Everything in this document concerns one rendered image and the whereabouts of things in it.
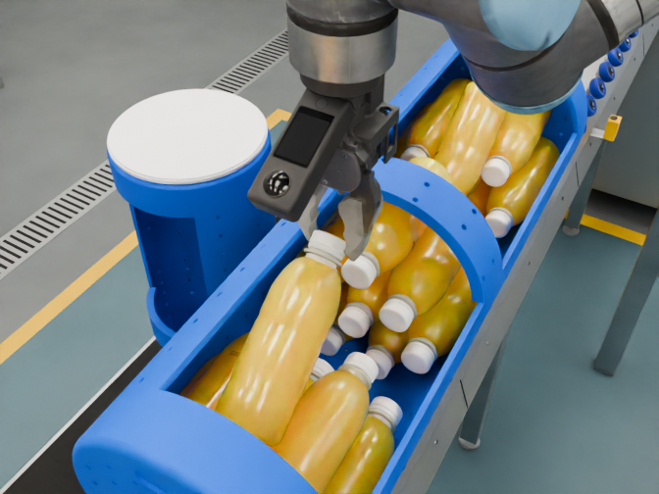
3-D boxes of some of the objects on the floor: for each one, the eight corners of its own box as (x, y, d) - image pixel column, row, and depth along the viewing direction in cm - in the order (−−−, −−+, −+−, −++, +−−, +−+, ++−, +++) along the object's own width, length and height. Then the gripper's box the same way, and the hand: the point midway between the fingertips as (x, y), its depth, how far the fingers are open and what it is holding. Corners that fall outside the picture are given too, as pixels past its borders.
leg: (581, 228, 263) (630, 74, 220) (576, 238, 259) (626, 83, 216) (565, 223, 265) (610, 70, 222) (560, 232, 261) (606, 78, 218)
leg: (482, 438, 201) (525, 280, 158) (475, 454, 198) (516, 298, 154) (463, 428, 203) (499, 271, 160) (455, 445, 200) (489, 288, 156)
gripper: (428, 52, 63) (409, 233, 78) (313, 22, 67) (316, 199, 82) (383, 100, 58) (373, 285, 72) (261, 63, 62) (275, 245, 77)
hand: (329, 247), depth 75 cm, fingers closed on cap, 4 cm apart
